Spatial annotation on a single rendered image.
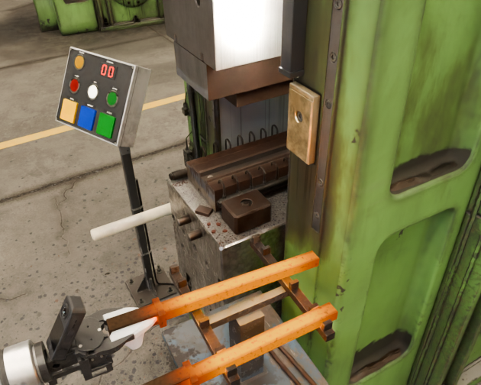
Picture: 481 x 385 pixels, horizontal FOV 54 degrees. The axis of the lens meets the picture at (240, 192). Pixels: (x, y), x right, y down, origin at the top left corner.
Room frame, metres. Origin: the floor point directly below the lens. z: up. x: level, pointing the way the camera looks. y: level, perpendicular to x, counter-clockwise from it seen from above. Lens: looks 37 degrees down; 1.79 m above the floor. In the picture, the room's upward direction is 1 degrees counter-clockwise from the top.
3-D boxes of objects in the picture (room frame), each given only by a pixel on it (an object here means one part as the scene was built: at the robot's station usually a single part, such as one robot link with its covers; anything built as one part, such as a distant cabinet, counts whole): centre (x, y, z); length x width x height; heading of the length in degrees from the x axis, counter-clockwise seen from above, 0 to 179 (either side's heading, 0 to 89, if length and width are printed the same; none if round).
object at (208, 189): (1.26, -0.06, 0.96); 0.42 x 0.20 x 0.09; 119
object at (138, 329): (0.54, 0.20, 1.05); 0.09 x 0.03 x 0.06; 113
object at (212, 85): (1.26, -0.06, 1.32); 0.42 x 0.20 x 0.10; 119
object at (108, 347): (0.52, 0.24, 1.07); 0.09 x 0.05 x 0.02; 113
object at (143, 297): (1.61, 0.46, 0.05); 0.22 x 0.22 x 0.09; 29
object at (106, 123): (1.45, 0.46, 1.01); 0.07 x 0.05 x 0.07; 54
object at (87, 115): (1.51, 0.54, 1.01); 0.07 x 0.05 x 0.07; 54
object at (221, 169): (1.24, -0.07, 0.99); 0.42 x 0.05 x 0.01; 119
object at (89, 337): (0.51, 0.31, 1.05); 0.12 x 0.08 x 0.09; 116
